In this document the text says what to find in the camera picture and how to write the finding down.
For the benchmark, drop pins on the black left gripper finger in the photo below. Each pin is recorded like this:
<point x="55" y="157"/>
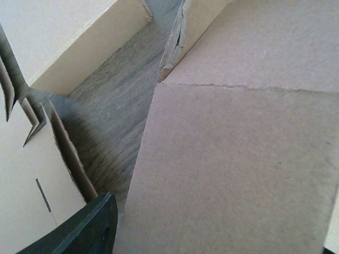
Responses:
<point x="91" y="230"/>

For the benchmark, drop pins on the large cardboard box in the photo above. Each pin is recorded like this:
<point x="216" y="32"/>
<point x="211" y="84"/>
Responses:
<point x="240" y="148"/>

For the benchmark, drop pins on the tall folded cardboard box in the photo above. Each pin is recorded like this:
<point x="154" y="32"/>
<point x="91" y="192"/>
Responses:
<point x="58" y="44"/>

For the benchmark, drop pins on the flat cardboard blank front left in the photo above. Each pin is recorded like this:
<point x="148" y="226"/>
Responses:
<point x="43" y="182"/>

